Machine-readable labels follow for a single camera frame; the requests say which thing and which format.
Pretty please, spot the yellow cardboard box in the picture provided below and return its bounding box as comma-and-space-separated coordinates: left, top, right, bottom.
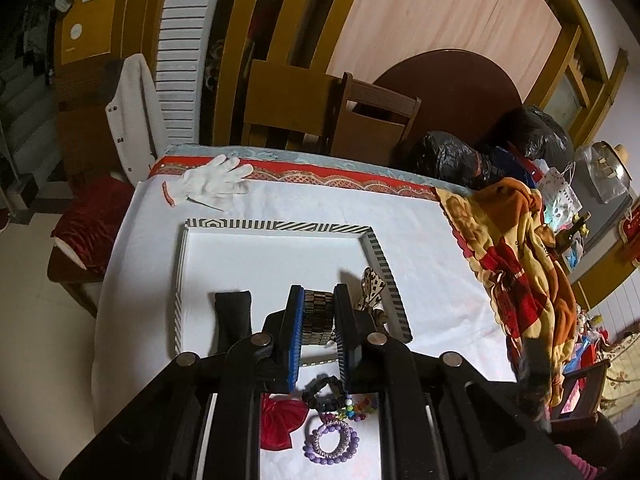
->
60, 0, 126, 66

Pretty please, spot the dark brown wooden chair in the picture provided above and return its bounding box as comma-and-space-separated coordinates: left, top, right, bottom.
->
47, 57, 156, 318

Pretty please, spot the white knit glove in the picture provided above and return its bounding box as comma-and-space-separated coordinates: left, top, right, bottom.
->
162, 155, 255, 212

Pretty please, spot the patterned white plastic bag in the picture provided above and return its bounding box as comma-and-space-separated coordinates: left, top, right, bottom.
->
542, 167, 583, 231

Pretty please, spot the white tablecloth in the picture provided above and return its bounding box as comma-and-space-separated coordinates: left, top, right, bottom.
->
91, 177, 523, 480

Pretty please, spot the red fabric bow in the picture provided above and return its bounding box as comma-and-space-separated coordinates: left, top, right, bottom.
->
260, 393, 309, 450

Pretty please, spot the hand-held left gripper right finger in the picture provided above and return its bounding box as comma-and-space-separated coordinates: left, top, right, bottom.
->
334, 284, 591, 480

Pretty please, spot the striped-rim white tray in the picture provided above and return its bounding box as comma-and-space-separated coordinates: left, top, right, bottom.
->
174, 217, 413, 368

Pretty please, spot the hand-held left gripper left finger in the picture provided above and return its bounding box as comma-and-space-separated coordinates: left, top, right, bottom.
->
60, 284, 305, 480

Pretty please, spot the black fabric pouch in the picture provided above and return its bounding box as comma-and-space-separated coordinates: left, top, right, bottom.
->
214, 291, 254, 356

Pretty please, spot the yellow wooden panel chair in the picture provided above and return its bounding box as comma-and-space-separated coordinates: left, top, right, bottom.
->
242, 59, 342, 153

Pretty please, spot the multicolour round bead bracelet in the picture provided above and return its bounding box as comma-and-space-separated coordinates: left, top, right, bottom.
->
336, 395, 366, 424

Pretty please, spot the red patterned cloth blue border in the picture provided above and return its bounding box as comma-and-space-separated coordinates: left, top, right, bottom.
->
147, 144, 451, 203

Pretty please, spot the black plastic bag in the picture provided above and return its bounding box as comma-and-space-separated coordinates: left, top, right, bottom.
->
492, 105, 575, 171
407, 131, 493, 191

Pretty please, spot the red velvet cushion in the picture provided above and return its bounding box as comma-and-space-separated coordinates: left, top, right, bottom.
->
50, 176, 136, 276

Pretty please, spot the wooden slat-back chair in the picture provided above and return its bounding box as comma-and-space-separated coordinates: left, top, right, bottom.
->
330, 72, 422, 166

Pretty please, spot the white buttoned cardigan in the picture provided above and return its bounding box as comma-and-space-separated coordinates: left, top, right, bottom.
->
105, 54, 171, 183

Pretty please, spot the black scrunchie bracelet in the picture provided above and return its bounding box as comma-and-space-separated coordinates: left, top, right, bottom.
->
301, 375, 348, 413

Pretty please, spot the metal link watch band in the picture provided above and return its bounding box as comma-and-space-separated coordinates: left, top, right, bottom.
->
301, 289, 337, 346

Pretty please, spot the purple round bead bracelet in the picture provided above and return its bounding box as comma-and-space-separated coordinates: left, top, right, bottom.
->
303, 422, 360, 465

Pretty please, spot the white slatted panel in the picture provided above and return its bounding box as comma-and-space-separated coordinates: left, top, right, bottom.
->
155, 0, 226, 143

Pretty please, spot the clear plastic bag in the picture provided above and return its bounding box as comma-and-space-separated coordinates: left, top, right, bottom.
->
575, 140, 631, 203

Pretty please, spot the orange floral blanket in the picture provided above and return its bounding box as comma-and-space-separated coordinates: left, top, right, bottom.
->
432, 177, 578, 408

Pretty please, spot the leopard print bow hair clip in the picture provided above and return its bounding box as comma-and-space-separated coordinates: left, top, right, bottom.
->
356, 267, 389, 332

